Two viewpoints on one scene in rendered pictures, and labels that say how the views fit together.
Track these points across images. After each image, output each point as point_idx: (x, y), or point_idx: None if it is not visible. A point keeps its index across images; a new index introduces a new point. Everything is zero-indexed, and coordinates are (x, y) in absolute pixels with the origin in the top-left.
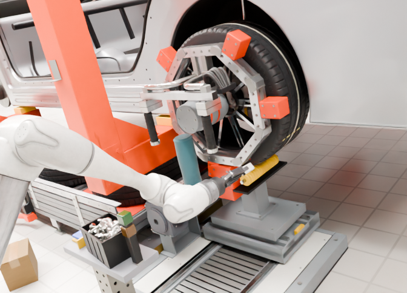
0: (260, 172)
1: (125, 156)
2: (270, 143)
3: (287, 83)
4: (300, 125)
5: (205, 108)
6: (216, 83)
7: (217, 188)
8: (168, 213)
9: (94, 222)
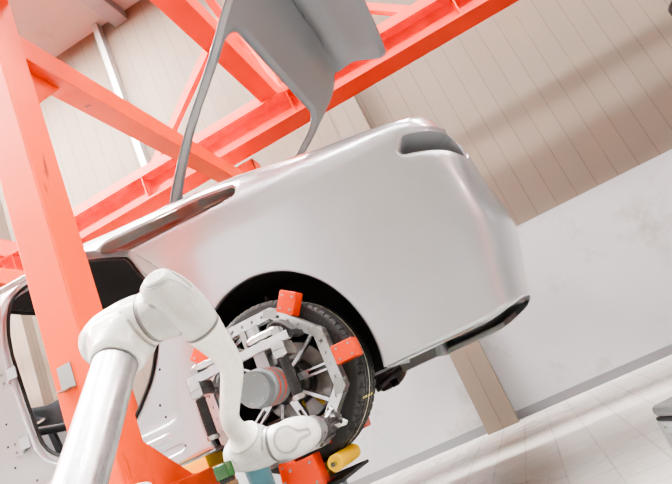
0: (348, 455)
1: None
2: (351, 404)
3: (349, 333)
4: (372, 389)
5: (283, 345)
6: (285, 325)
7: (323, 419)
8: (283, 438)
9: None
